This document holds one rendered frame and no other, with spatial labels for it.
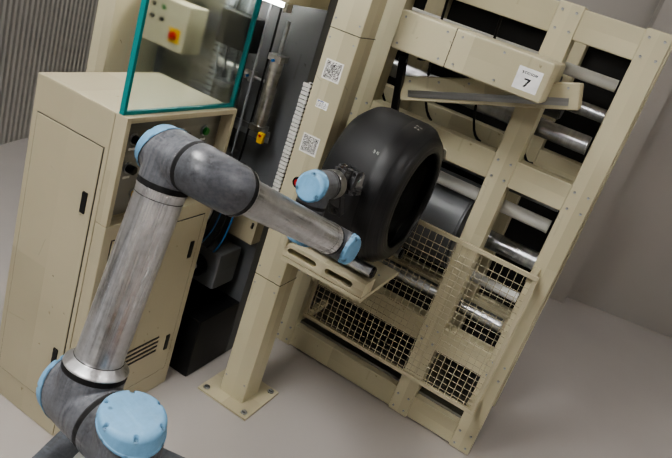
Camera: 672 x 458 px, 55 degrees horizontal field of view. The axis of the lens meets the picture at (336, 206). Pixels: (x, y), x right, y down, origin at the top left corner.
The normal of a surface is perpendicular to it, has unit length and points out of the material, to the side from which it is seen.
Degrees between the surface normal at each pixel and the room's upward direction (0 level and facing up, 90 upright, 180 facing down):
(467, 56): 90
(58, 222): 90
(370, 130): 37
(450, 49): 90
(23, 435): 0
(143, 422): 2
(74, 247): 90
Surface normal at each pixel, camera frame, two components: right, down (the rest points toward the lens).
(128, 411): 0.33, -0.87
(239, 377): -0.46, 0.18
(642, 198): -0.23, 0.29
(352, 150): -0.23, -0.32
